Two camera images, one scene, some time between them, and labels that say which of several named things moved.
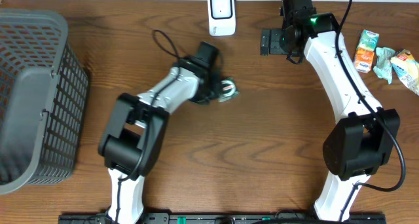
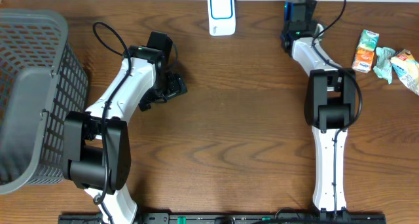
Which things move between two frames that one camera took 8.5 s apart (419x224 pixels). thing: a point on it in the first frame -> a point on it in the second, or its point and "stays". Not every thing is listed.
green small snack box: x=368 y=40 stays
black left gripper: x=203 y=100 -> x=178 y=86
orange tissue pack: x=364 y=58 stays
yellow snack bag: x=407 y=68 stays
